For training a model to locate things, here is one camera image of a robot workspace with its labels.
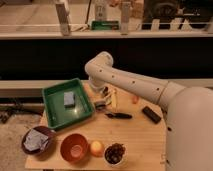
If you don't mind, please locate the pale fork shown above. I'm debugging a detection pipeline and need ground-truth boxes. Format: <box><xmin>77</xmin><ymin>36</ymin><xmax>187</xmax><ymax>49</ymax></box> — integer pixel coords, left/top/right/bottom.
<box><xmin>102</xmin><ymin>92</ymin><xmax>115</xmax><ymax>105</ymax></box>

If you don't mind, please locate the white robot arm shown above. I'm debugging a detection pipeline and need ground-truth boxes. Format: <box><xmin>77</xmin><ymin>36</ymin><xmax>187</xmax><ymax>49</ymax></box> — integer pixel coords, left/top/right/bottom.
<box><xmin>85</xmin><ymin>51</ymin><xmax>213</xmax><ymax>171</ymax></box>

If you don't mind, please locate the green plastic tray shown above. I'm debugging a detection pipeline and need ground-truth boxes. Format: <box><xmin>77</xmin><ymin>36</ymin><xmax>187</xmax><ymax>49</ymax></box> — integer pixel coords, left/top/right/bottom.
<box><xmin>42</xmin><ymin>78</ymin><xmax>94</xmax><ymax>130</ymax></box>

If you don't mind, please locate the green background tray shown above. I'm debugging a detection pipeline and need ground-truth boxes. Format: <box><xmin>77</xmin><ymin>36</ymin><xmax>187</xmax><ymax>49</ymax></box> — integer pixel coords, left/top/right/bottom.
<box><xmin>91</xmin><ymin>21</ymin><xmax>119</xmax><ymax>30</ymax></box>

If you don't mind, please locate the small dark cup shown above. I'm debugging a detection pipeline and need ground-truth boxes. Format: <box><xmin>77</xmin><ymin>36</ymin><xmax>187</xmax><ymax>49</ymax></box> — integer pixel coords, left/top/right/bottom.
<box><xmin>102</xmin><ymin>86</ymin><xmax>109</xmax><ymax>97</ymax></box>

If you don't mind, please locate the yellow banana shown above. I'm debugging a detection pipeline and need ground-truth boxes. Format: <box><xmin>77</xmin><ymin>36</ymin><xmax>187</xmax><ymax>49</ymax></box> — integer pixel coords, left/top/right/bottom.
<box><xmin>111</xmin><ymin>89</ymin><xmax>117</xmax><ymax>109</ymax></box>

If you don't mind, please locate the small grey metal object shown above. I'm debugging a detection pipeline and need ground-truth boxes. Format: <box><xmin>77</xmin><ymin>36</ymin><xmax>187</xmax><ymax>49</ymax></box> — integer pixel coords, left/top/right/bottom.
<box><xmin>94</xmin><ymin>101</ymin><xmax>106</xmax><ymax>111</ymax></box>

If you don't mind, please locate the orange carrot piece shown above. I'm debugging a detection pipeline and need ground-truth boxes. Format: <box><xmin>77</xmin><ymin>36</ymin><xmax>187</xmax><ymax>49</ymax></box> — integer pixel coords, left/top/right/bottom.
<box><xmin>132</xmin><ymin>95</ymin><xmax>139</xmax><ymax>104</ymax></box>

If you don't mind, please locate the blue grey sponge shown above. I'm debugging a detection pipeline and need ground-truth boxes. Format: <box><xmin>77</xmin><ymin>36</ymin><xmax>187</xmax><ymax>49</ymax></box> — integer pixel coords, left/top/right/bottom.
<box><xmin>64</xmin><ymin>91</ymin><xmax>75</xmax><ymax>107</ymax></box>

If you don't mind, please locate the black rectangular remote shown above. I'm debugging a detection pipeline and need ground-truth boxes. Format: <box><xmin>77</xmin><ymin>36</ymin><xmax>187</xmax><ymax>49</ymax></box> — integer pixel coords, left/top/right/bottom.
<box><xmin>142</xmin><ymin>106</ymin><xmax>161</xmax><ymax>124</ymax></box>

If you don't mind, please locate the wooden board table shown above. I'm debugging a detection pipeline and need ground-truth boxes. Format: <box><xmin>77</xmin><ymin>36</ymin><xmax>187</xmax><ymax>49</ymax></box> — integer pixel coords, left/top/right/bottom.
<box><xmin>25</xmin><ymin>86</ymin><xmax>165</xmax><ymax>171</ymax></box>

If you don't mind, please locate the orange fruit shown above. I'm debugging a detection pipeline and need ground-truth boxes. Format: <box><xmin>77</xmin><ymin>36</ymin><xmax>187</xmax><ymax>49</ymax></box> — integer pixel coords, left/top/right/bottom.
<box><xmin>90</xmin><ymin>141</ymin><xmax>104</xmax><ymax>157</ymax></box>

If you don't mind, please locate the white bowl with dark contents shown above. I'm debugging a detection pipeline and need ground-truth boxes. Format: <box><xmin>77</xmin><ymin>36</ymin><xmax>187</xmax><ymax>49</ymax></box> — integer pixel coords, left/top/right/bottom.
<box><xmin>104</xmin><ymin>143</ymin><xmax>126</xmax><ymax>167</ymax></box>

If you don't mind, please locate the orange bowl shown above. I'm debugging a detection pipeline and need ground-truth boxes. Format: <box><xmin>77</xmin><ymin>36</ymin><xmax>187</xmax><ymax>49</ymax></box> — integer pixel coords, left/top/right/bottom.
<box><xmin>60</xmin><ymin>133</ymin><xmax>89</xmax><ymax>163</ymax></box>

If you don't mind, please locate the dark brown bowl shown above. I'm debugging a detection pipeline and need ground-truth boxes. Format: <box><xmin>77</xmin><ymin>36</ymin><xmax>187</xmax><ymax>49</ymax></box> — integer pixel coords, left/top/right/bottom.
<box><xmin>21</xmin><ymin>126</ymin><xmax>55</xmax><ymax>155</ymax></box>

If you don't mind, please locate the crumpled grey cloth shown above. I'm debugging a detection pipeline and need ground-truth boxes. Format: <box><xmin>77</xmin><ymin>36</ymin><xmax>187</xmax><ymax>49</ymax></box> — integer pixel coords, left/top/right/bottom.
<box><xmin>24</xmin><ymin>129</ymin><xmax>48</xmax><ymax>151</ymax></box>

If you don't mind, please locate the black handled utensil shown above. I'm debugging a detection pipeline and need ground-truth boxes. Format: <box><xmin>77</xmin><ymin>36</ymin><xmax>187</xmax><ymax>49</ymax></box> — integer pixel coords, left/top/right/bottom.
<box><xmin>105</xmin><ymin>113</ymin><xmax>132</xmax><ymax>119</ymax></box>

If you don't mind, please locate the white background post right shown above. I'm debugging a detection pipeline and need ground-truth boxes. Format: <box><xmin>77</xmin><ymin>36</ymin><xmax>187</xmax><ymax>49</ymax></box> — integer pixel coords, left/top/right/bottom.
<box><xmin>120</xmin><ymin>1</ymin><xmax>131</xmax><ymax>35</ymax></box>

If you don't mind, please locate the white background post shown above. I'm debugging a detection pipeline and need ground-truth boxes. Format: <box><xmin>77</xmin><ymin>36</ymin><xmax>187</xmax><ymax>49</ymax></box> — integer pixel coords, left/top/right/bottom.
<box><xmin>120</xmin><ymin>1</ymin><xmax>131</xmax><ymax>35</ymax></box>
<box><xmin>55</xmin><ymin>0</ymin><xmax>70</xmax><ymax>36</ymax></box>

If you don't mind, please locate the white background post left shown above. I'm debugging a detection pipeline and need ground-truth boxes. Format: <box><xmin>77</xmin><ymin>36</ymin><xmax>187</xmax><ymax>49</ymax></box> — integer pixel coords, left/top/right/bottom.
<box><xmin>55</xmin><ymin>0</ymin><xmax>70</xmax><ymax>36</ymax></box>

